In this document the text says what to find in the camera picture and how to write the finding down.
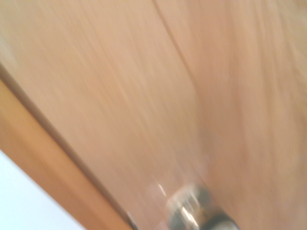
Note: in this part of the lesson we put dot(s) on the silver metal door knob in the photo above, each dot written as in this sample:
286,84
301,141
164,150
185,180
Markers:
199,210

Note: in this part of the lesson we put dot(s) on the light wooden door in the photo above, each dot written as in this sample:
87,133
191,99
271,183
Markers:
148,91

